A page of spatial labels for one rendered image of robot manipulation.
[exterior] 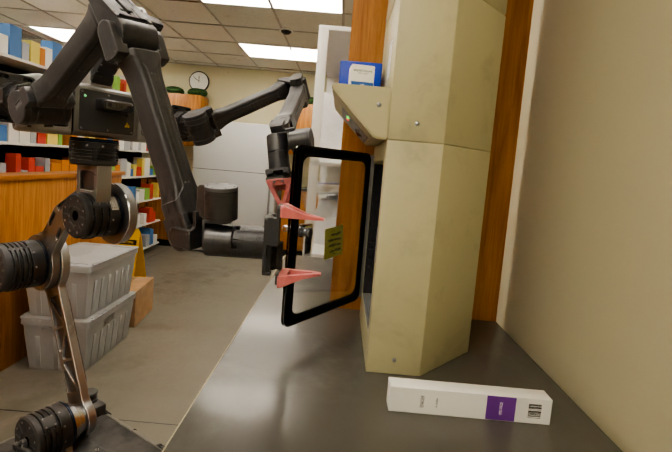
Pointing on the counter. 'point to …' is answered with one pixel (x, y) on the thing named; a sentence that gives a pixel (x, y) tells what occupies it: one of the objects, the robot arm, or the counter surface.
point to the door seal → (298, 225)
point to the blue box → (359, 64)
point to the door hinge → (366, 225)
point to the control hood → (365, 108)
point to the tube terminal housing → (432, 176)
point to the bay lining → (372, 228)
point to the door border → (293, 223)
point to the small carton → (361, 75)
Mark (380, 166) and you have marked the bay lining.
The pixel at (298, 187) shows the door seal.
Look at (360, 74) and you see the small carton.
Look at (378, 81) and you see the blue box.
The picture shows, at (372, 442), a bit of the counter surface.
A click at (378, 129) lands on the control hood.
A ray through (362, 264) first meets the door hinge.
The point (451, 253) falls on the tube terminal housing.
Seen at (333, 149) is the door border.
